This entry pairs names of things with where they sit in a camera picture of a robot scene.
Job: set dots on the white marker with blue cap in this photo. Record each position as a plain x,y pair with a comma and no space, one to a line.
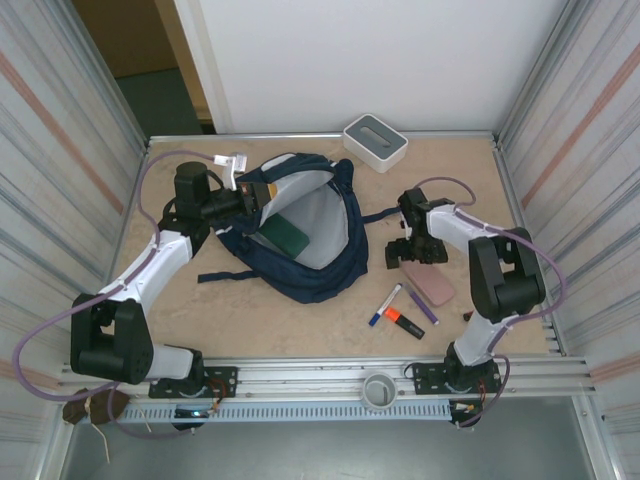
385,306

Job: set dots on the pink pencil case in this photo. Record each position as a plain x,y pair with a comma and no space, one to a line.
432,285

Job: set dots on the dark green pencil case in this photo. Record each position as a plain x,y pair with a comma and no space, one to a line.
285,237

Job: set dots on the purple pen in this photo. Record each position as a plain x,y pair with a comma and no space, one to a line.
425,309

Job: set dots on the black highlighter with orange cap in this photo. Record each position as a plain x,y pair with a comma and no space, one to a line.
407,326

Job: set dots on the navy blue student backpack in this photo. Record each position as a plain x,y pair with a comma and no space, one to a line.
325,280

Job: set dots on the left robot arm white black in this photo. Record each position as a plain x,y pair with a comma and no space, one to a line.
145,265

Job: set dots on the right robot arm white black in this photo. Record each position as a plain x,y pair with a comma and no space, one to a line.
450,225

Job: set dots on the white tissue box grey top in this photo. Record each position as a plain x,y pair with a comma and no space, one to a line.
375,142

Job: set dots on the small red and black stick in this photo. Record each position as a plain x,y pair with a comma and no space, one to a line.
468,316

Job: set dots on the brown wooden door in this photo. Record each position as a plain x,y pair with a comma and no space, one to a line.
125,35

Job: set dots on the brown cloth bundle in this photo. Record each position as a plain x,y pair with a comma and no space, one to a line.
75,407

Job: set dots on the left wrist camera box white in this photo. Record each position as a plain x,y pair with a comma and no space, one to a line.
231,167

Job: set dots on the thin aluminium table edge rail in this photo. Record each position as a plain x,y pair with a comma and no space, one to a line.
250,136

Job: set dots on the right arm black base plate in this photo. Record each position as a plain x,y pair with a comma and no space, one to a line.
425,380

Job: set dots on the wide aluminium mounting rail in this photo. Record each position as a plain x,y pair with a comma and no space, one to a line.
310,375

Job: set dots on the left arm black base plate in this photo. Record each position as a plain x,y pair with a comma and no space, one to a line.
225,380

